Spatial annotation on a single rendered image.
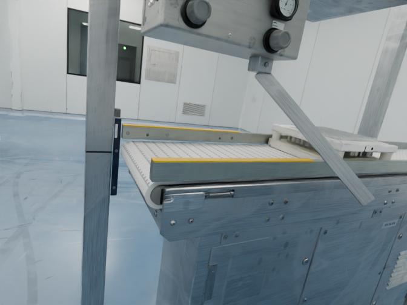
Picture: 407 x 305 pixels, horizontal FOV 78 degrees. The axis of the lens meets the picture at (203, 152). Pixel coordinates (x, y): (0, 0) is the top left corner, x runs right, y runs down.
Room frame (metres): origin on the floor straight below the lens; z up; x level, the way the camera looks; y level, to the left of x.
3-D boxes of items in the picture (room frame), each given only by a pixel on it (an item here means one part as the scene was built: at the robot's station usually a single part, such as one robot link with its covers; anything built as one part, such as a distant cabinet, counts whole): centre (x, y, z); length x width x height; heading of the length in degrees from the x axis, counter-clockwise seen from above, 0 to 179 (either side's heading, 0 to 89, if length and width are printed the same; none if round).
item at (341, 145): (0.75, -0.37, 0.89); 0.25 x 0.24 x 0.02; 28
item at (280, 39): (0.38, -0.08, 1.06); 0.03 x 0.03 x 0.04; 28
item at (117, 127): (0.59, 0.21, 0.78); 0.02 x 0.01 x 0.20; 118
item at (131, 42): (5.21, 2.17, 1.43); 1.38 x 0.01 x 1.16; 114
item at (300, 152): (0.75, -0.37, 0.84); 0.24 x 0.24 x 0.02; 28
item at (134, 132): (0.91, -0.38, 0.85); 1.32 x 0.02 x 0.03; 118
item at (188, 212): (0.79, -0.45, 0.77); 1.30 x 0.29 x 0.10; 118
